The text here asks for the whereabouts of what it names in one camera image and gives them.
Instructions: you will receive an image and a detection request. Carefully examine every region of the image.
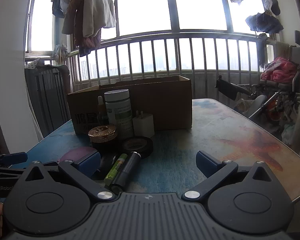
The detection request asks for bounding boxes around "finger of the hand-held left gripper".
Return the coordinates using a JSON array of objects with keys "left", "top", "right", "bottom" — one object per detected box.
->
[{"left": 0, "top": 152, "right": 28, "bottom": 179}]

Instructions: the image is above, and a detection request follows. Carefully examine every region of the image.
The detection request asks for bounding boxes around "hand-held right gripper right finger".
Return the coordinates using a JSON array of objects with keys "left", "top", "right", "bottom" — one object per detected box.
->
[{"left": 182, "top": 151, "right": 279, "bottom": 202}]

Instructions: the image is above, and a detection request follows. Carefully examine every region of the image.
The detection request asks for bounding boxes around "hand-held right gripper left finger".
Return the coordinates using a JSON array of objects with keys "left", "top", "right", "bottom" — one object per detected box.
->
[{"left": 20, "top": 150, "right": 115, "bottom": 202}]

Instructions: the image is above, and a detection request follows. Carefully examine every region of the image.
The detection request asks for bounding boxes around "purple round lid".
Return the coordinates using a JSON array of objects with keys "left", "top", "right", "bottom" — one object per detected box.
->
[{"left": 58, "top": 147, "right": 98, "bottom": 164}]

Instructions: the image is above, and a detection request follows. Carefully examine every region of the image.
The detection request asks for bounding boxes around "green tube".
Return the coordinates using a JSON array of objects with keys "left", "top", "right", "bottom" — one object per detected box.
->
[{"left": 104, "top": 154, "right": 128, "bottom": 186}]

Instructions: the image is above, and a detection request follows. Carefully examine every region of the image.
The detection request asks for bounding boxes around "gold lid jar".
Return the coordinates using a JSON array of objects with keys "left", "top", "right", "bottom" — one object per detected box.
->
[{"left": 88, "top": 124, "right": 118, "bottom": 153}]

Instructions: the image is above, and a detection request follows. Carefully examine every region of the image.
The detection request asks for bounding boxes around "small dropper bottle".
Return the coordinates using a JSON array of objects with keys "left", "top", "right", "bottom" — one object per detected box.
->
[{"left": 97, "top": 96, "right": 108, "bottom": 125}]

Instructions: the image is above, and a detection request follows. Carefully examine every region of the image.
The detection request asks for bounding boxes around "black tape roll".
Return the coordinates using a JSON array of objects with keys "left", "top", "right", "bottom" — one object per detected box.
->
[{"left": 122, "top": 136, "right": 154, "bottom": 158}]

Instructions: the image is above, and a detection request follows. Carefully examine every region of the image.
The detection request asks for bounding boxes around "white pill bottle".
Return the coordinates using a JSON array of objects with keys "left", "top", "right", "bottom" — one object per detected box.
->
[{"left": 104, "top": 89, "right": 135, "bottom": 140}]

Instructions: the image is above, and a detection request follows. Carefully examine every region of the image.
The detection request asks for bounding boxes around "white charger plug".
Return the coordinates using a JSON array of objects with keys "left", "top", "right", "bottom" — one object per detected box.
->
[{"left": 132, "top": 110, "right": 155, "bottom": 138}]

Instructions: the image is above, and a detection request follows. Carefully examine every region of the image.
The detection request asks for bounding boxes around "brown cardboard box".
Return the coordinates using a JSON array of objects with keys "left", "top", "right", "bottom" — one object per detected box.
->
[{"left": 66, "top": 76, "right": 192, "bottom": 135}]

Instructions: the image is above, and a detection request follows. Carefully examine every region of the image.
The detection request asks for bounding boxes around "dark grey cabinet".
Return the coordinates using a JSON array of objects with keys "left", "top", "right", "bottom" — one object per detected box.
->
[{"left": 25, "top": 65, "right": 72, "bottom": 135}]

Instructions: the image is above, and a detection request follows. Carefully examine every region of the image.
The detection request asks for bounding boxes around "white bag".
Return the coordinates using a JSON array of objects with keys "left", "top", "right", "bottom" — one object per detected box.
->
[{"left": 236, "top": 99, "right": 255, "bottom": 113}]

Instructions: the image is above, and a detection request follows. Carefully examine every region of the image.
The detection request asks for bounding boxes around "black wheelchair leg rest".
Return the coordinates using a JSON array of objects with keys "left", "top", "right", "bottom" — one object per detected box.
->
[{"left": 216, "top": 75, "right": 250, "bottom": 101}]

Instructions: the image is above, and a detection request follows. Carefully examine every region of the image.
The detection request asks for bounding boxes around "grey seat pad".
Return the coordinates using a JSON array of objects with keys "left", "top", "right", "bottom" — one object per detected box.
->
[{"left": 250, "top": 95, "right": 268, "bottom": 113}]

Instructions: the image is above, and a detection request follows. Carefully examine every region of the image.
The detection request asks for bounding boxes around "pale green bag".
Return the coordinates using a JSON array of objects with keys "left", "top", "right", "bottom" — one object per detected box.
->
[{"left": 281, "top": 122, "right": 297, "bottom": 144}]

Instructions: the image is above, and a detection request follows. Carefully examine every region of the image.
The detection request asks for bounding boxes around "red fuzzy thing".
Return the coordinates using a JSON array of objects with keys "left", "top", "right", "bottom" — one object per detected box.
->
[{"left": 267, "top": 100, "right": 288, "bottom": 120}]

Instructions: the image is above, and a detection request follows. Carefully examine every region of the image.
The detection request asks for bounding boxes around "brown cloth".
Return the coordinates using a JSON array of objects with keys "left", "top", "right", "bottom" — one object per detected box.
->
[{"left": 52, "top": 64, "right": 71, "bottom": 80}]

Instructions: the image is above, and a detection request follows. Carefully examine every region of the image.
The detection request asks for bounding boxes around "white perforated board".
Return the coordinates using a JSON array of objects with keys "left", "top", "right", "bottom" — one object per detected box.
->
[{"left": 25, "top": 58, "right": 53, "bottom": 70}]

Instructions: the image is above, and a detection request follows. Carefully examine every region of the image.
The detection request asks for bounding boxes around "wheelchair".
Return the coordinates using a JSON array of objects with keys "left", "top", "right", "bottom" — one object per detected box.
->
[{"left": 215, "top": 45, "right": 300, "bottom": 135}]

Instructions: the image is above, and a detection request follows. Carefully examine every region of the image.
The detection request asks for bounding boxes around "rag mop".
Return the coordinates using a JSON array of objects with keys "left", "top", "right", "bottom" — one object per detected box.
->
[{"left": 51, "top": 44, "right": 68, "bottom": 62}]

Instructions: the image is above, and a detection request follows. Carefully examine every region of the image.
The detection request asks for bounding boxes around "pink blanket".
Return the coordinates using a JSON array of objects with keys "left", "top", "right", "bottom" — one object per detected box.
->
[{"left": 261, "top": 57, "right": 300, "bottom": 83}]

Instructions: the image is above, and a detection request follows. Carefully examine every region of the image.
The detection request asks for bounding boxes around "metal balcony railing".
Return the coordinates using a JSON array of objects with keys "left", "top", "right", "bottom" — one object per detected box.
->
[{"left": 25, "top": 31, "right": 275, "bottom": 88}]

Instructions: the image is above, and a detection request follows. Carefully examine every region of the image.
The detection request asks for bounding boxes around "dark blue hanging garment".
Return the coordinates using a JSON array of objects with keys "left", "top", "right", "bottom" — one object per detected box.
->
[{"left": 245, "top": 12, "right": 284, "bottom": 33}]

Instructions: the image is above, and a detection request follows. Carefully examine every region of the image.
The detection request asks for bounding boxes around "white fleece jacket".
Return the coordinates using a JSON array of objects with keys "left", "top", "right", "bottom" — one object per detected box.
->
[{"left": 82, "top": 0, "right": 117, "bottom": 38}]

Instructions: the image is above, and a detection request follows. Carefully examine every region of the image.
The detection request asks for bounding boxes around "black hanging cap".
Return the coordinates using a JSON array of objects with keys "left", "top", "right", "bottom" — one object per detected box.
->
[{"left": 264, "top": 0, "right": 281, "bottom": 16}]

